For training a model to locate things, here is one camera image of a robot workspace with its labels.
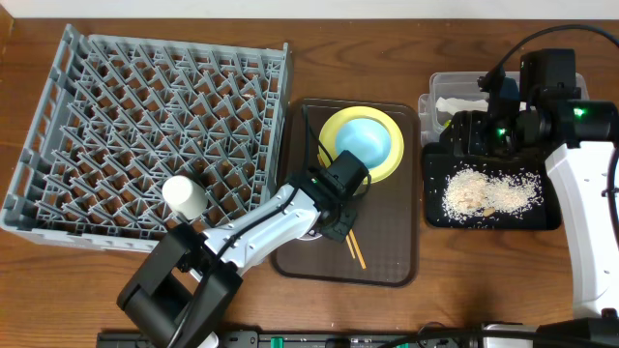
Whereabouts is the white paper cup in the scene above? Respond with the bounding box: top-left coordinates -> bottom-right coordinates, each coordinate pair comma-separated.
162,175 -> 208,219

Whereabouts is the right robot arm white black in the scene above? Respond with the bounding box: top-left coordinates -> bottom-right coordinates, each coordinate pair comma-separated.
437,48 -> 618,347

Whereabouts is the spilled rice pile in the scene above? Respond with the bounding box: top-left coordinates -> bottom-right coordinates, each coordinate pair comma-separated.
440,167 -> 544,222

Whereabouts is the brown plastic serving tray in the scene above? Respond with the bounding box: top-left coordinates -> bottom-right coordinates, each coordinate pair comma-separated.
270,102 -> 422,287

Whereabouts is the clear plastic waste bin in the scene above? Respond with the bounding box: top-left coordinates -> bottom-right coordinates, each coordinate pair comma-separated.
418,71 -> 590,146

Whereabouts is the black rectangular tray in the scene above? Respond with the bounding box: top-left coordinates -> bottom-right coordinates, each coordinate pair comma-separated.
422,143 -> 562,230

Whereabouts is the yellow round plate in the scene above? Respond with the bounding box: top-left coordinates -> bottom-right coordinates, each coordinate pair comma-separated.
317,106 -> 404,183

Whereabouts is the grey plastic dishwasher rack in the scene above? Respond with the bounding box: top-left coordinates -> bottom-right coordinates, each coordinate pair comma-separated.
1,26 -> 293,252

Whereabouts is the wooden chopstick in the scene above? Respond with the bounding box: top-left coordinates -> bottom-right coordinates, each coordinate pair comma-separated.
345,236 -> 356,259
348,229 -> 367,270

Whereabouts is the light blue bowl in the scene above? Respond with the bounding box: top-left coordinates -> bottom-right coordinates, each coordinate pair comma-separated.
335,118 -> 391,169

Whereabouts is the pink white small plate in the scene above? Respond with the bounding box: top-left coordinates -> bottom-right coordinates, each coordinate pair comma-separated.
299,230 -> 322,242

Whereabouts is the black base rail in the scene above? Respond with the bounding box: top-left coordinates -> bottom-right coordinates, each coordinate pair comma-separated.
96,328 -> 485,348

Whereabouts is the white crumpled tissue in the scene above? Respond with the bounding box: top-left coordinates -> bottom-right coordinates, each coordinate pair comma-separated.
435,98 -> 488,115

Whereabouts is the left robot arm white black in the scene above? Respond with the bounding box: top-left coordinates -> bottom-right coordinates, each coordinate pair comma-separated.
117,168 -> 366,347

